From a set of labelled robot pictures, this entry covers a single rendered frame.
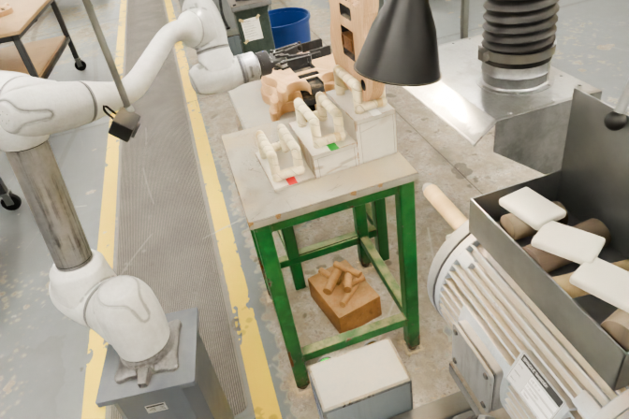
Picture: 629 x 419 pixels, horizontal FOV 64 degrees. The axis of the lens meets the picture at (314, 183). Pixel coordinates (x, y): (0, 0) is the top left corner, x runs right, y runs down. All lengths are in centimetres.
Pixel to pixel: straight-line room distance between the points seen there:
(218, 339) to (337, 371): 163
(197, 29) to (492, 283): 111
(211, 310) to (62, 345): 74
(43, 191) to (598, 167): 123
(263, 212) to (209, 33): 56
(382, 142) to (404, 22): 102
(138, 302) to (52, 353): 147
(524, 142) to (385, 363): 44
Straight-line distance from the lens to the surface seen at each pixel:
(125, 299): 145
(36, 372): 286
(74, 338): 290
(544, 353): 71
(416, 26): 77
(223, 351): 248
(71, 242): 153
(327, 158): 168
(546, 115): 80
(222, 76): 157
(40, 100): 123
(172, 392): 160
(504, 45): 80
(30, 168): 143
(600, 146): 74
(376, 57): 77
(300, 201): 162
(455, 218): 98
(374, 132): 171
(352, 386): 92
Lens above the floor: 189
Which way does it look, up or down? 35 degrees down
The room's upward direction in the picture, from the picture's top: 10 degrees counter-clockwise
